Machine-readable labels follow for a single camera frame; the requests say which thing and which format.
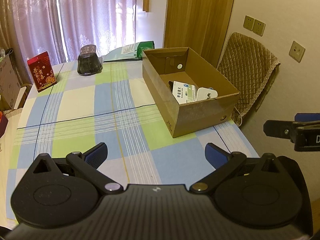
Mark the white power adapter plug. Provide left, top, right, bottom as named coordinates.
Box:
left=196, top=87, right=218, bottom=101

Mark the white green medicine box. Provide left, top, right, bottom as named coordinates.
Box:
left=172, top=81, right=196, bottom=105

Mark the checkered tablecloth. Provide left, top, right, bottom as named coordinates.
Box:
left=1, top=61, right=257, bottom=228

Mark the quilted chair cover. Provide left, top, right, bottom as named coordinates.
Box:
left=217, top=32, right=280, bottom=126

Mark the dark red tray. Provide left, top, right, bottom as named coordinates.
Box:
left=0, top=111, right=8, bottom=138

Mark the red gift box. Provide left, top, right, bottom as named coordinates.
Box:
left=27, top=51, right=57, bottom=92

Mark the black bowl stack wrapped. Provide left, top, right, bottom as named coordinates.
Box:
left=77, top=44, right=103, bottom=76

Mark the brown paper bag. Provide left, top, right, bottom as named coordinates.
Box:
left=0, top=56, right=21, bottom=111

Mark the brown cardboard box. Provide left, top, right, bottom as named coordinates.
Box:
left=143, top=47, right=240, bottom=138

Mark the green mailer bag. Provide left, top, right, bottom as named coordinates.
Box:
left=103, top=41, right=155, bottom=62

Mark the wooden door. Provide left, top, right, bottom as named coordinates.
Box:
left=163, top=0, right=234, bottom=67

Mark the brown drape curtain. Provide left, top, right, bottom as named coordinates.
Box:
left=1, top=0, right=31, bottom=84

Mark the pink sheer curtain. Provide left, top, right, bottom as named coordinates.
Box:
left=12, top=0, right=137, bottom=64

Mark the wall socket lower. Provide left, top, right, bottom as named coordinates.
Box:
left=289, top=41, right=305, bottom=63

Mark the wall socket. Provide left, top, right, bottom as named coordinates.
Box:
left=252, top=19, right=266, bottom=36
left=289, top=41, right=305, bottom=63
left=243, top=15, right=255, bottom=31

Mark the wall socket right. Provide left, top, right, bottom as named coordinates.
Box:
left=252, top=19, right=266, bottom=36

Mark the wall socket left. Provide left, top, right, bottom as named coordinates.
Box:
left=243, top=15, right=255, bottom=31

